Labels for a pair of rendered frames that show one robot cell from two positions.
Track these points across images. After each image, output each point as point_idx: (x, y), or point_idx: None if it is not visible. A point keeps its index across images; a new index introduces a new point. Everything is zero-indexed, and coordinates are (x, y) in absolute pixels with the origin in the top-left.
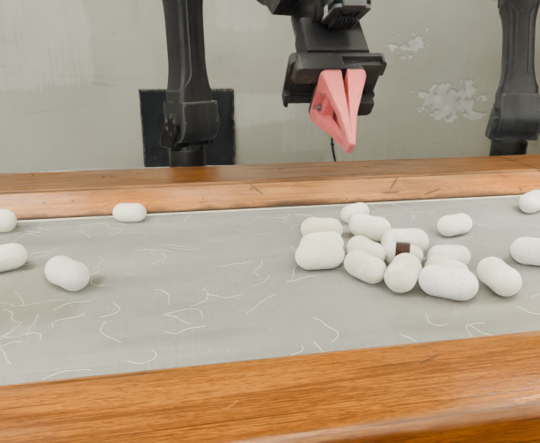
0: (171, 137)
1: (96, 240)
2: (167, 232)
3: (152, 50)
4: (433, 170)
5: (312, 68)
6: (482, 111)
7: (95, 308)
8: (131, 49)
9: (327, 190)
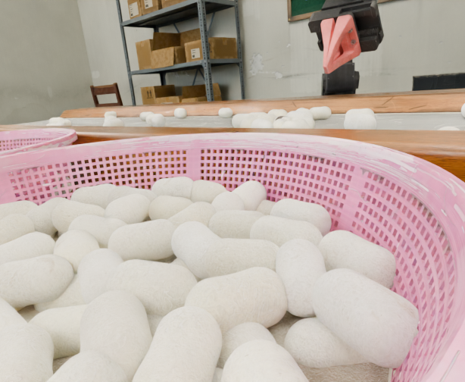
0: (322, 89)
1: (199, 120)
2: (227, 120)
3: (429, 44)
4: (435, 92)
5: (316, 20)
6: None
7: None
8: (412, 45)
9: (335, 105)
